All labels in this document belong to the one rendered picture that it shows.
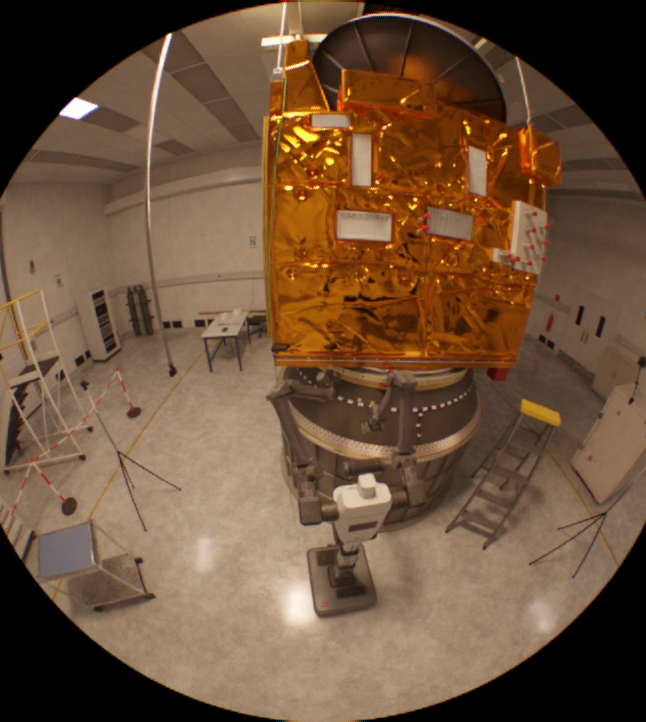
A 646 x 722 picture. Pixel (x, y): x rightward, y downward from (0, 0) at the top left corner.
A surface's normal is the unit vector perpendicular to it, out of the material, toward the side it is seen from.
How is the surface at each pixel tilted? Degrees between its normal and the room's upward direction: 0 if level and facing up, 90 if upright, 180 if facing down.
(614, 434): 90
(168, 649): 0
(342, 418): 62
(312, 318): 86
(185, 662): 0
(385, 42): 126
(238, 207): 90
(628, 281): 90
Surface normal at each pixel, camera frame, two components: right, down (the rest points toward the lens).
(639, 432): -1.00, 0.00
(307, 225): -0.03, 0.49
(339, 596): 0.01, -0.88
